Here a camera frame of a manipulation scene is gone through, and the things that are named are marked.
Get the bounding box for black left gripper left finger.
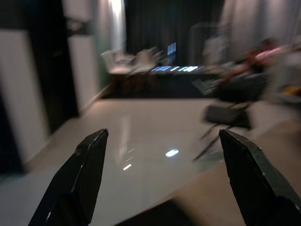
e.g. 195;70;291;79
28;128;109;226

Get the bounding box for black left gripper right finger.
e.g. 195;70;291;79
218;129;301;226

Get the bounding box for black folding chair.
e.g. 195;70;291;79
192;103;252;162

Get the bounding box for black door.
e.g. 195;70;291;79
28;0;79;139

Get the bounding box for white plastic chair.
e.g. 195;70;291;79
101;49;125;73

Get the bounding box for seated person in pink shirt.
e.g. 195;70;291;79
220;39;301;102

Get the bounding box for long black table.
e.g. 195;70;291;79
103;65;224;98

